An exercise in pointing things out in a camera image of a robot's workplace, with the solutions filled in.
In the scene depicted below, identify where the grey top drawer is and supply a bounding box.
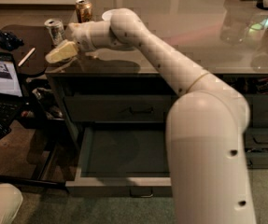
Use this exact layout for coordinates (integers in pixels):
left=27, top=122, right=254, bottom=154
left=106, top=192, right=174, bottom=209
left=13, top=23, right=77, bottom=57
left=63, top=94, right=173, bottom=122

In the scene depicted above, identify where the gold soda can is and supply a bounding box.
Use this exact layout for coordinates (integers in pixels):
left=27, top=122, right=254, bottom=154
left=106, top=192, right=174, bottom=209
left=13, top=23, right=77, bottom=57
left=76, top=0, right=92, bottom=23

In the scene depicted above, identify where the right top drawer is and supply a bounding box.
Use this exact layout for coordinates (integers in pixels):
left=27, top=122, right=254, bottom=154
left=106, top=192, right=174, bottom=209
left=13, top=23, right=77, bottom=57
left=251, top=94, right=268, bottom=128

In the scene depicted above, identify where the white ceramic bowl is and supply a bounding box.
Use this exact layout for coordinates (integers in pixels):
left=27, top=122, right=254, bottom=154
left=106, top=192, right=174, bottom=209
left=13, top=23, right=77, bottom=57
left=102, top=10, right=112, bottom=21

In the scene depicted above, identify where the right middle drawer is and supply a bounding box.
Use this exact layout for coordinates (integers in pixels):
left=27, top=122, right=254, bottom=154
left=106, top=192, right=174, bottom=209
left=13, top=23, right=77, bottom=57
left=245, top=128, right=268, bottom=148

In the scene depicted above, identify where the white pen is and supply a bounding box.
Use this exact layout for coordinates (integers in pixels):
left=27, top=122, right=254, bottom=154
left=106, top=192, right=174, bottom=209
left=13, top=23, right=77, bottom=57
left=18, top=48, right=36, bottom=67

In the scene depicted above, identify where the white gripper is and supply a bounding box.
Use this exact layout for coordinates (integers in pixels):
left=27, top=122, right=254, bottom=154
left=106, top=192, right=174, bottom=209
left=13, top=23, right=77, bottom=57
left=45, top=21, right=117, bottom=63

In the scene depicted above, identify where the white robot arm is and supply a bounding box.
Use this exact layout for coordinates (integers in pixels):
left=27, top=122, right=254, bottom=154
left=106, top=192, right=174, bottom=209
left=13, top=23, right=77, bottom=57
left=46, top=8, right=257, bottom=224

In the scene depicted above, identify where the open middle drawer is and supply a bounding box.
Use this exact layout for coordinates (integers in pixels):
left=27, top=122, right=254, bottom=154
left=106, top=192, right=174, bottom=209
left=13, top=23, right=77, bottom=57
left=65, top=123, right=172, bottom=198

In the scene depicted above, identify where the right bottom drawer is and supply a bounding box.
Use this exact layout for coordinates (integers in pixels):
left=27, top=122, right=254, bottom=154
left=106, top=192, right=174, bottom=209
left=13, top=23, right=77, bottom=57
left=247, top=153, right=268, bottom=169

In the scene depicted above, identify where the snack bag in shelf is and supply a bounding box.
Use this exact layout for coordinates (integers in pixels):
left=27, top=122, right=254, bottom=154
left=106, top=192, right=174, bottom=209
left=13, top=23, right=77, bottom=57
left=228, top=77, right=268, bottom=94

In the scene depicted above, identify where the blue crumpled object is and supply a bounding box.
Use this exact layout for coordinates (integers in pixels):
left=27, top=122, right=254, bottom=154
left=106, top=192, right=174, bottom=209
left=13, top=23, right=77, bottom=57
left=0, top=30, right=24, bottom=51

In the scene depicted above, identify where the silver redbull can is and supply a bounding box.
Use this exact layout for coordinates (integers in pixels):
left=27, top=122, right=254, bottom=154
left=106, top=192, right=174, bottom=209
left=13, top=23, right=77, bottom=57
left=44, top=18, right=65, bottom=46

